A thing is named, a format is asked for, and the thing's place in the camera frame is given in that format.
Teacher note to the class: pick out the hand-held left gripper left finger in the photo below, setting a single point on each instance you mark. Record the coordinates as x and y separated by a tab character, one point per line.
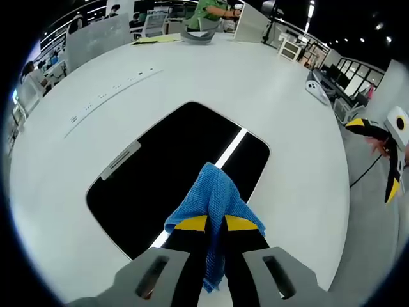
128	281

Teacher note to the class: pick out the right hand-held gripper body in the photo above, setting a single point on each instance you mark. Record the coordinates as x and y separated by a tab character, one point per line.
399	134

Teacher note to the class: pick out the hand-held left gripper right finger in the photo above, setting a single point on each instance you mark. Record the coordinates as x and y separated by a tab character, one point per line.
287	281

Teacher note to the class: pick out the black mirror with white frame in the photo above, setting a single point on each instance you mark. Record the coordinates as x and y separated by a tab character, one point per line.
159	176

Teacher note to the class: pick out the blue cleaning cloth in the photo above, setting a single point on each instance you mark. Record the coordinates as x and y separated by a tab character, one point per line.
214	195

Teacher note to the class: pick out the person's right hand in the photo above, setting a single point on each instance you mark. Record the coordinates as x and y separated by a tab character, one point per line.
378	145

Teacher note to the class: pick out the white cabinet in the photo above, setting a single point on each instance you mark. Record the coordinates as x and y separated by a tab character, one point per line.
289	48

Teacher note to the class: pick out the straight ceiling light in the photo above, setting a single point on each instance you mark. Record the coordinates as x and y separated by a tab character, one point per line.
310	16

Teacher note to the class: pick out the black light stand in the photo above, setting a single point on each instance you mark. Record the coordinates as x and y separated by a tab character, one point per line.
271	19

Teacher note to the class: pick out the white partition panel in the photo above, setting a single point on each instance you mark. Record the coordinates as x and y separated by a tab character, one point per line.
250	24

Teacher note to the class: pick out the white recessed socket strip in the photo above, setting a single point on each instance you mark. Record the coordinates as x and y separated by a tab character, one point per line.
108	100

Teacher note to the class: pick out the grey curved headband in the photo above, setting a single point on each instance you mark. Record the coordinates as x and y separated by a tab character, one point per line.
196	40

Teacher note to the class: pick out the yellow paper pad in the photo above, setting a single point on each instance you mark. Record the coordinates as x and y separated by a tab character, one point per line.
156	40

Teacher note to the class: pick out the grey desk partition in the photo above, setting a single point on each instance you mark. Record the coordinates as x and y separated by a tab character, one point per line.
96	41

